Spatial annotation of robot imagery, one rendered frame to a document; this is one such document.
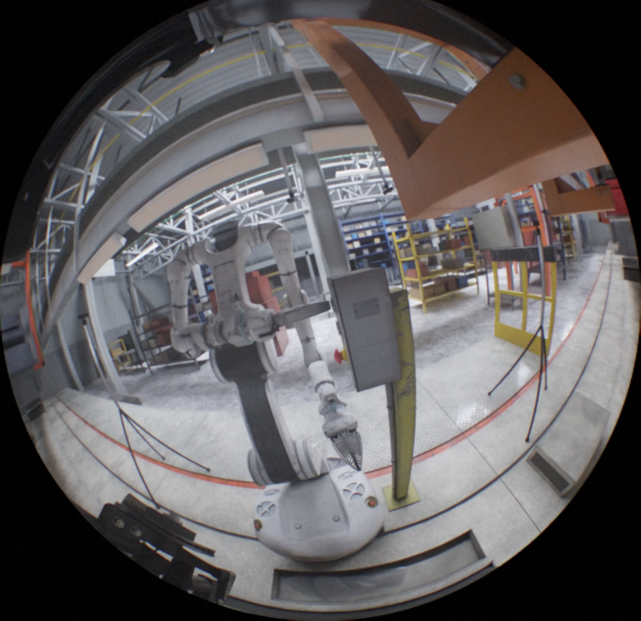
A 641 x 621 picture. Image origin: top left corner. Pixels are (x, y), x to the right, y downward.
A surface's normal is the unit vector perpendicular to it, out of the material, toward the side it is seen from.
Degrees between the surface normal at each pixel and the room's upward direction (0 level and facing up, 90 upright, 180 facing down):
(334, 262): 90
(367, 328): 90
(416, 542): 0
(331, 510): 0
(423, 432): 0
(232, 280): 76
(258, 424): 59
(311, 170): 90
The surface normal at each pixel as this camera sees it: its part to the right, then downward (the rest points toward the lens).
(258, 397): 0.04, -0.41
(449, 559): -0.25, -0.96
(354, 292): 0.02, 0.14
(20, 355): 0.97, -0.25
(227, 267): 0.13, -0.14
